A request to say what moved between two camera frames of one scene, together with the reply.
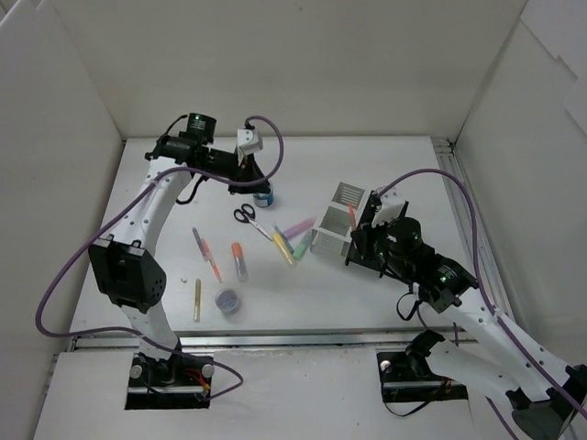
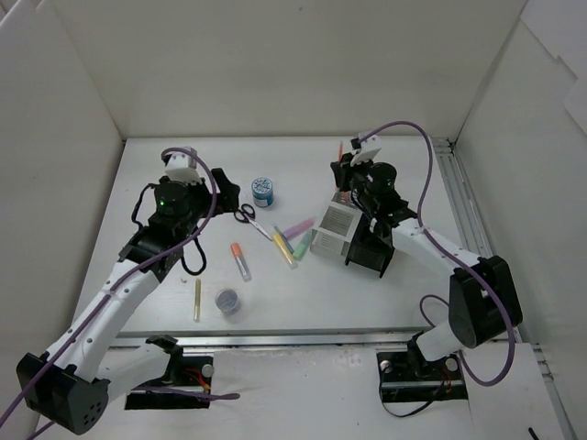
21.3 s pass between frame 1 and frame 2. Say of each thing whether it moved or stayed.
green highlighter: stayed
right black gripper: moved
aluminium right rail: stayed
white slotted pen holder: stayed
